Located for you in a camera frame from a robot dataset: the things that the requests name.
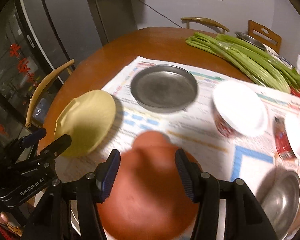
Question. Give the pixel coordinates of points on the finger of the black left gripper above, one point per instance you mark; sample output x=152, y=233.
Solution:
x=58, y=146
x=18, y=145

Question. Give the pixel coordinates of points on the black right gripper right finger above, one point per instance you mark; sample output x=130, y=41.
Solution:
x=202, y=188

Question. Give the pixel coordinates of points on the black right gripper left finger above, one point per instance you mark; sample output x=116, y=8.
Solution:
x=93, y=188

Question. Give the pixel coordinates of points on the yellow ribbed plate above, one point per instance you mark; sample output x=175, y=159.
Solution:
x=87, y=119

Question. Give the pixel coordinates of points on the orange plastic plate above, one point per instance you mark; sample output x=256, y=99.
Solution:
x=148, y=200

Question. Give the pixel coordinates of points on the red and white paper bowl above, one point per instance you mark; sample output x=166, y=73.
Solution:
x=237, y=110

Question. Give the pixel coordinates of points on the dark metal round plate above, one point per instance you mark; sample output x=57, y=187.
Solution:
x=164, y=88

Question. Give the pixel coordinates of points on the curved wooden chair left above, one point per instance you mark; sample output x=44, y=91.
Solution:
x=44, y=86

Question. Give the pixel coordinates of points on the curved wooden chair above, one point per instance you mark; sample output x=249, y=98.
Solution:
x=44, y=86
x=214, y=25

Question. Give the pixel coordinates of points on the printed English newspaper sheet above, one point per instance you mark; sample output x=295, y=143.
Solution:
x=253, y=159

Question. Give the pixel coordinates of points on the glass cabinet with red characters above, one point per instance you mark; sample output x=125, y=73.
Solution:
x=21, y=71

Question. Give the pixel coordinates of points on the stainless steel bowl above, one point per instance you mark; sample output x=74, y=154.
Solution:
x=279, y=195

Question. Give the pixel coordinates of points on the white bowl with red packet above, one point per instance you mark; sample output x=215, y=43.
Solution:
x=287, y=137

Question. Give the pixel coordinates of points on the grey refrigerator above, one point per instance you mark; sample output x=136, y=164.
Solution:
x=60, y=30

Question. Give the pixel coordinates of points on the green celery bunch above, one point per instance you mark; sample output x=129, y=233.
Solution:
x=261, y=68

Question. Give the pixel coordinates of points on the steel basin far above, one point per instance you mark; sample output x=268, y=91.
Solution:
x=250, y=40

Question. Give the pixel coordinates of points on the orange wooden chair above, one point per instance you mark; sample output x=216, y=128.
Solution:
x=264, y=35

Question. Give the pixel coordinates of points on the curved wooden chair far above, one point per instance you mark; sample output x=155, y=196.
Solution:
x=214, y=25

